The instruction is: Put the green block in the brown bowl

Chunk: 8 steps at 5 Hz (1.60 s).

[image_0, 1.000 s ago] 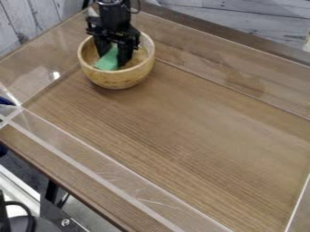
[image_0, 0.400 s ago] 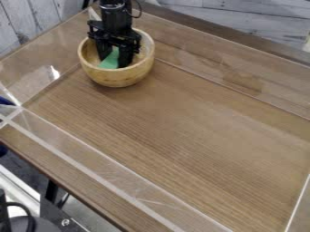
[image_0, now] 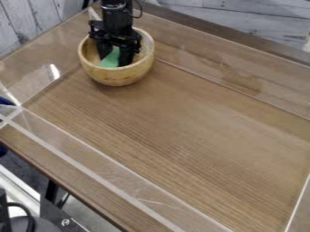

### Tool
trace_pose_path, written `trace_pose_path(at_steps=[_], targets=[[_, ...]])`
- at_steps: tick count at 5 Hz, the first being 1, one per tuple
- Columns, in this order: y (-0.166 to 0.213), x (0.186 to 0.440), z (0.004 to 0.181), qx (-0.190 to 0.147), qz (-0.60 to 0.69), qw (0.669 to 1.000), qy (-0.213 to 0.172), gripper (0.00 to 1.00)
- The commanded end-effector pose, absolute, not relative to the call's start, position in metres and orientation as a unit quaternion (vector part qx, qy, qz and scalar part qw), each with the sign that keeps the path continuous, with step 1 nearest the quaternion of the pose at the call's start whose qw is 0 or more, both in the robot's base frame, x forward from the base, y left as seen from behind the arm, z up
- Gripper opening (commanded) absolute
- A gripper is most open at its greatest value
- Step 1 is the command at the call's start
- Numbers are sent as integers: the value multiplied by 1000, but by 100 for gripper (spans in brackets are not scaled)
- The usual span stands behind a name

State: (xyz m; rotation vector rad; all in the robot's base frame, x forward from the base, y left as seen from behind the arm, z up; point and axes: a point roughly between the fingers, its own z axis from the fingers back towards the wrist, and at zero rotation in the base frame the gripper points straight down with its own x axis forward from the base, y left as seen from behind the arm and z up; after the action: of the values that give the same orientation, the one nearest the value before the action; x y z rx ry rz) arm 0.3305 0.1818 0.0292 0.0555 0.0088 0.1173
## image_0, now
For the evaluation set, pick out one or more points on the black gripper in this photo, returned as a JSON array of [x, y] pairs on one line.
[[114, 30]]

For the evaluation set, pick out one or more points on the green rectangular block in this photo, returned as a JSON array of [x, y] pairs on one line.
[[112, 59]]

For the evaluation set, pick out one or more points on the light wooden bowl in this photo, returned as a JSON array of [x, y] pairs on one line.
[[118, 76]]

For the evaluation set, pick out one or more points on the blue object at edge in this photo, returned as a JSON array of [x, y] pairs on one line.
[[5, 101]]

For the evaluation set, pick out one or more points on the black table leg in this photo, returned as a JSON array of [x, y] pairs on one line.
[[52, 191]]

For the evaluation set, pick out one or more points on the clear acrylic tray wall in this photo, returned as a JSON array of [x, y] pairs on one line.
[[197, 150]]

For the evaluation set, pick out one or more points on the grey metal base plate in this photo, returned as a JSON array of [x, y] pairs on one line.
[[18, 219]]

